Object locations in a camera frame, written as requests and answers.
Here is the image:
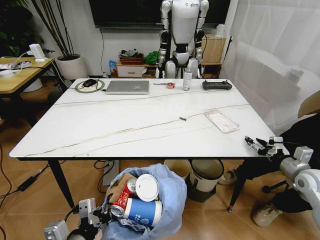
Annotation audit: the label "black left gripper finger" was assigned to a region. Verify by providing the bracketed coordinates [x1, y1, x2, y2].
[92, 206, 110, 219]
[87, 214, 112, 229]

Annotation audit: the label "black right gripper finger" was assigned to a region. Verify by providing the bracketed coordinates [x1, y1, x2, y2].
[243, 135, 269, 151]
[249, 144, 275, 159]

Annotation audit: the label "trash bin with blue bag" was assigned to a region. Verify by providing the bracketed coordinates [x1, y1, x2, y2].
[100, 163, 188, 240]

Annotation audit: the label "small white pedal bin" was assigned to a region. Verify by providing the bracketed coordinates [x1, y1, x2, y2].
[187, 159, 225, 203]

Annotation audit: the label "red soda can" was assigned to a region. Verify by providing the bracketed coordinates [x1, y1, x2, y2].
[109, 193, 130, 217]
[122, 178, 138, 198]

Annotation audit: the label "person's leg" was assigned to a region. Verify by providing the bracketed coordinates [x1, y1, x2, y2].
[236, 113, 320, 213]

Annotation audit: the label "brown crumpled paper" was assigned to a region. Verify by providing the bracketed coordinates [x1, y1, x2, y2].
[106, 171, 138, 203]

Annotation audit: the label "black table leg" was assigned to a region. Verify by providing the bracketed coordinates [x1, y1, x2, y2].
[227, 159, 249, 214]
[46, 159, 76, 210]

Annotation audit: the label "clear plastic wrapper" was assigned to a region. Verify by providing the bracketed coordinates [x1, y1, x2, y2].
[203, 109, 241, 135]

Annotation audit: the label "person's beige shoe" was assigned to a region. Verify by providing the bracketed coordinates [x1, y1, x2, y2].
[252, 202, 284, 228]
[217, 168, 239, 186]

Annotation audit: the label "blue paper cup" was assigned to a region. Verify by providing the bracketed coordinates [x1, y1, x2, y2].
[123, 197, 163, 228]

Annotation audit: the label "white cup lid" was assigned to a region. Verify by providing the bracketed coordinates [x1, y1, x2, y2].
[135, 173, 160, 203]

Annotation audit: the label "brown cardboard sheet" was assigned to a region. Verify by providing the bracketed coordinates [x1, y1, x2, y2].
[297, 89, 320, 119]

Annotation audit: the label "black remote controller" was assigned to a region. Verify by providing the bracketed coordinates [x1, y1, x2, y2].
[201, 79, 234, 91]

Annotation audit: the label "black power adapter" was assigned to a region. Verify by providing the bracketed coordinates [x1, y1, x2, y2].
[16, 175, 39, 193]

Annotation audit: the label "round cardboard tub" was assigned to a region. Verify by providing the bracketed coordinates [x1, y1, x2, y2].
[163, 159, 191, 181]

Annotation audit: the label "white sheer curtain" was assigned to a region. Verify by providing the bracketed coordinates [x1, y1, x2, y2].
[219, 0, 320, 138]

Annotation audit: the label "clear spray bottle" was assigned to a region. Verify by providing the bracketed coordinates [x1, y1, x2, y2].
[182, 59, 194, 92]

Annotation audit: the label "brown cardboard box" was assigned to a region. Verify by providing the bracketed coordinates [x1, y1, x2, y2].
[200, 34, 227, 65]

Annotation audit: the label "round green-rimmed mouse pad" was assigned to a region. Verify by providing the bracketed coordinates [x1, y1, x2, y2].
[74, 77, 106, 94]

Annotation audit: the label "silver laptop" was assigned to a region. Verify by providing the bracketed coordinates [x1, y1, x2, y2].
[104, 79, 150, 96]

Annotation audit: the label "black computer mouse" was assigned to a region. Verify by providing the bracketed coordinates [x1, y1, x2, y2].
[82, 78, 98, 88]

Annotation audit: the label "green cloth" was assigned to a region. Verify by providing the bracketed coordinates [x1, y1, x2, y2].
[145, 50, 160, 65]

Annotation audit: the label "white humanoid robot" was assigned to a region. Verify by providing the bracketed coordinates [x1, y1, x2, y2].
[156, 0, 210, 79]

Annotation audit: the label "white round container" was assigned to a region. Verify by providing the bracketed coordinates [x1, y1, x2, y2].
[23, 77, 44, 93]

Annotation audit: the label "low wooden cabinet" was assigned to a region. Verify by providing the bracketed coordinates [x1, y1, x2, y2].
[115, 60, 161, 79]

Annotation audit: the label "white round plant pot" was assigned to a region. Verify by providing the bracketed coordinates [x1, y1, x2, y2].
[55, 53, 89, 81]

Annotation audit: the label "stack of brown trays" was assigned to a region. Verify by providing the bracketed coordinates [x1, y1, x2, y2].
[118, 48, 146, 66]

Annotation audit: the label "wooden side table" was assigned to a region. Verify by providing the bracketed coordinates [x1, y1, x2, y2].
[0, 56, 69, 127]

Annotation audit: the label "white power strip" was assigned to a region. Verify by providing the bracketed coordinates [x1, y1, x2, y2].
[14, 59, 34, 69]

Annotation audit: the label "white upright charger device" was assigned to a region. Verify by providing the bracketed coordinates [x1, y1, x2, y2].
[28, 43, 47, 63]

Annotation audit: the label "tall thin plant stems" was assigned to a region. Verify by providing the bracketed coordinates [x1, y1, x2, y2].
[31, 0, 76, 59]

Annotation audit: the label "dark leafy plant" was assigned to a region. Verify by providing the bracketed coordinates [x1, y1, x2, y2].
[0, 0, 44, 59]

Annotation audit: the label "black floor cable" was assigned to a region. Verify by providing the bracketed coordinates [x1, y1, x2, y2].
[0, 143, 51, 203]

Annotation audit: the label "black mouse cable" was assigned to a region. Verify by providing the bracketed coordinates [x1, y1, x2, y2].
[94, 79, 108, 92]

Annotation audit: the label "black television cable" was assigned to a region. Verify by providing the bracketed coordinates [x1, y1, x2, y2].
[99, 27, 107, 77]

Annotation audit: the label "black wall television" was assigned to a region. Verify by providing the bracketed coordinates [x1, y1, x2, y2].
[88, 0, 232, 29]

